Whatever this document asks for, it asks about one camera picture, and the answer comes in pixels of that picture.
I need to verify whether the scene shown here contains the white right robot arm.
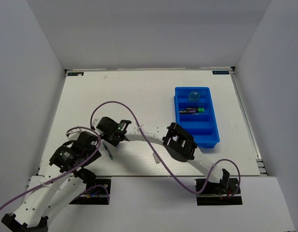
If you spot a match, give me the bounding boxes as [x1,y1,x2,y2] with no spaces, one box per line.
[93,116,230,193]

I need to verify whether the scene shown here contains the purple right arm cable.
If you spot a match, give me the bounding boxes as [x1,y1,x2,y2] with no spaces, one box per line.
[90,101,241,196]

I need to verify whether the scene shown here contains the blue compartment tray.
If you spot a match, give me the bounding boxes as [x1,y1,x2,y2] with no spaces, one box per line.
[174,87,220,148]

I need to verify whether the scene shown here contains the left table label sticker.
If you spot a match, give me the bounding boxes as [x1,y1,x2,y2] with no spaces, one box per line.
[67,72,84,76]

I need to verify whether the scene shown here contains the aluminium table rail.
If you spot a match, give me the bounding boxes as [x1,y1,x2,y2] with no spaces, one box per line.
[230,66,268,176]

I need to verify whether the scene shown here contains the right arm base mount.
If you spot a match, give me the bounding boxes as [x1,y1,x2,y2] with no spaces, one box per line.
[196,178,243,206]

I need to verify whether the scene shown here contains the pen with green tip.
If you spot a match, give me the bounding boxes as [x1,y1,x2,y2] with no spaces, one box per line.
[102,143,113,160]

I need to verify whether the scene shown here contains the green highlighter marker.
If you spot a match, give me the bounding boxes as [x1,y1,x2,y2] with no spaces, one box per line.
[186,107,205,113]

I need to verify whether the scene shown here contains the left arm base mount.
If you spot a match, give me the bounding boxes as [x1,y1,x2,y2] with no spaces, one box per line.
[70,178,112,205]

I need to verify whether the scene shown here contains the blue tape roll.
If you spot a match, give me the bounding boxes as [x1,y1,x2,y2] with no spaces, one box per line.
[188,91,200,102]

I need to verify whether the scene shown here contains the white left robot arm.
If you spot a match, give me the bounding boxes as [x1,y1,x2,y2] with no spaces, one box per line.
[1,130,101,232]

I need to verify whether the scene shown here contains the table label sticker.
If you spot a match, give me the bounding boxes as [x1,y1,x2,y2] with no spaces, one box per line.
[212,70,229,75]
[67,72,84,76]

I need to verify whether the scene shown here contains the purple highlighter marker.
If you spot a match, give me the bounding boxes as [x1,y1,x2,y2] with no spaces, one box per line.
[179,109,196,115]

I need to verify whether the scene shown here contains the grey white eraser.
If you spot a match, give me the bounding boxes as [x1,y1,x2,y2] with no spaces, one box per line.
[153,153,160,164]

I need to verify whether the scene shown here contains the right table label sticker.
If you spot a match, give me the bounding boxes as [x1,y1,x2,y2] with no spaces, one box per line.
[212,70,229,75]

